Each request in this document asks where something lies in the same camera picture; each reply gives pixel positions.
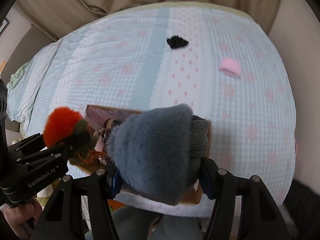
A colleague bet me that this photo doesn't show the person's left hand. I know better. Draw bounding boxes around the person's left hand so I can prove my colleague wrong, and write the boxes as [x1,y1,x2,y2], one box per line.
[1,195,42,239]

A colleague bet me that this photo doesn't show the dusty pink strap garment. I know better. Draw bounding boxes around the dusty pink strap garment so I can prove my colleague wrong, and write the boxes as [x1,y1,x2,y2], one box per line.
[94,127,111,154]

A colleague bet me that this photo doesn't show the cardboard box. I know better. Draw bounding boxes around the cardboard box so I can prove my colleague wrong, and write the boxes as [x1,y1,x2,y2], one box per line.
[68,104,212,205]

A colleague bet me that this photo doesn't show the orange pompom toy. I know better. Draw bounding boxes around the orange pompom toy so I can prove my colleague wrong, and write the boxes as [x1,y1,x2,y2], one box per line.
[43,106,105,166]

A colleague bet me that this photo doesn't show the pink knit cloth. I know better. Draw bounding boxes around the pink knit cloth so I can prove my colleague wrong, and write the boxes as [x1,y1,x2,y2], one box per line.
[219,57,242,79]

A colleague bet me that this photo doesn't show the blue checkered floral bedspread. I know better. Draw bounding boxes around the blue checkered floral bedspread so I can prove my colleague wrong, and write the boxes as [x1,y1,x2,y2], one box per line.
[20,8,296,205]

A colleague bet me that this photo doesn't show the black scrunchie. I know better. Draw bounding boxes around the black scrunchie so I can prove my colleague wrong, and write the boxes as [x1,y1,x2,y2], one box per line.
[167,35,189,49]

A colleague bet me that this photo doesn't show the pillow in checkered case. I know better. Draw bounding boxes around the pillow in checkered case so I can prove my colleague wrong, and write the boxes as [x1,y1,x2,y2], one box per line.
[7,41,60,123]

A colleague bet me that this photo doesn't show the beige headboard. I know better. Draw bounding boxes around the beige headboard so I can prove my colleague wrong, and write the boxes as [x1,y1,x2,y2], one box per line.
[1,26,53,84]

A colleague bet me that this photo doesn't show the grey fluffy sock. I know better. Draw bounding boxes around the grey fluffy sock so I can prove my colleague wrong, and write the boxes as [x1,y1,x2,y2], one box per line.
[106,103,209,207]

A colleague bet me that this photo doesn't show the green mattress sheet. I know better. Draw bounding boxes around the green mattress sheet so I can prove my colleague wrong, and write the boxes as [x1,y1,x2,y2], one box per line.
[82,1,255,28]

